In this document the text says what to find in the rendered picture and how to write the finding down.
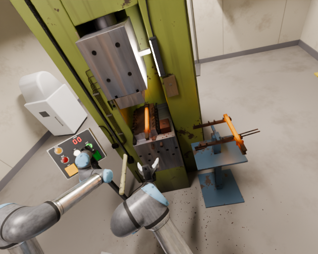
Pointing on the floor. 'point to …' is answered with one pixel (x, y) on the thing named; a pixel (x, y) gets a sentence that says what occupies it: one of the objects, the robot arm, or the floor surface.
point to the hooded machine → (52, 103)
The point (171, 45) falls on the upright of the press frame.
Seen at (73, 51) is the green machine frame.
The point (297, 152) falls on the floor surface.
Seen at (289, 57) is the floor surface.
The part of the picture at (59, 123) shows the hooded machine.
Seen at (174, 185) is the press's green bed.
